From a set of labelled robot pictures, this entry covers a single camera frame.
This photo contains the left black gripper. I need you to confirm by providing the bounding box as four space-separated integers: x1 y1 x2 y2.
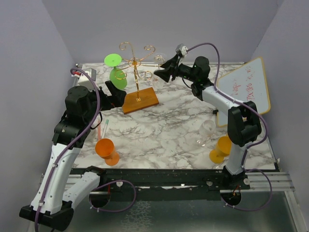
85 80 126 123

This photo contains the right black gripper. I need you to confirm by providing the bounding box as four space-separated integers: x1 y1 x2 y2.
154 55 197 83

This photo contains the clear wine glass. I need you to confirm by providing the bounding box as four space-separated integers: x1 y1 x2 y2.
197 120 216 146
151 53 167 87

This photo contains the green plastic wine glass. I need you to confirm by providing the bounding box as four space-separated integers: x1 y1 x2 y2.
104 53 127 90

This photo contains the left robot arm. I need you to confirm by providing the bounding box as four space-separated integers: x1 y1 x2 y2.
19 81 126 231

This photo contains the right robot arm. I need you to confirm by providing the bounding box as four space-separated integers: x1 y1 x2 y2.
154 55 262 189

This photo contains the orange plastic wine glass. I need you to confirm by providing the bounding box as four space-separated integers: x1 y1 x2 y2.
95 138 120 166

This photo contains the white green pen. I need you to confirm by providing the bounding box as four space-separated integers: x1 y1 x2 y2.
101 119 109 139

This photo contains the pink pen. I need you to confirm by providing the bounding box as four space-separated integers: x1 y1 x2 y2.
97 124 101 141

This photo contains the small whiteboard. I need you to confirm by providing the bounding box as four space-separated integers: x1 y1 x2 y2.
217 57 271 115

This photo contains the yellow plastic glass front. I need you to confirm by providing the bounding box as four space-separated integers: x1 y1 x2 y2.
209 136 232 164

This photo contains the gold wire glass rack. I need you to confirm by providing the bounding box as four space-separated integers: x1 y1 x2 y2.
119 42 159 115

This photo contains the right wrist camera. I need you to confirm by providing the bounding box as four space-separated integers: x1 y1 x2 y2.
175 43 188 58

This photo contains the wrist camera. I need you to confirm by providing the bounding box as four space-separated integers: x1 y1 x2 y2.
175 43 188 58
74 68 97 89

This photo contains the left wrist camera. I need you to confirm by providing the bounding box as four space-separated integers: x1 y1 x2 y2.
74 68 97 89

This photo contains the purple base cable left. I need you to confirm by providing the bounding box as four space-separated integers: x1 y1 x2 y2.
88 180 137 213

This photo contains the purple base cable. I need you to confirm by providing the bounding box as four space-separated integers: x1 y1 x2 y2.
88 180 137 213
223 168 273 213

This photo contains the black metal base frame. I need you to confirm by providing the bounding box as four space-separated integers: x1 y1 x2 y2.
69 165 277 201

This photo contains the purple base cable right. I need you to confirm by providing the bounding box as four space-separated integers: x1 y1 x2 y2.
223 168 273 213

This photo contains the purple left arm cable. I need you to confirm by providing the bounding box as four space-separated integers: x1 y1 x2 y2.
34 68 101 230

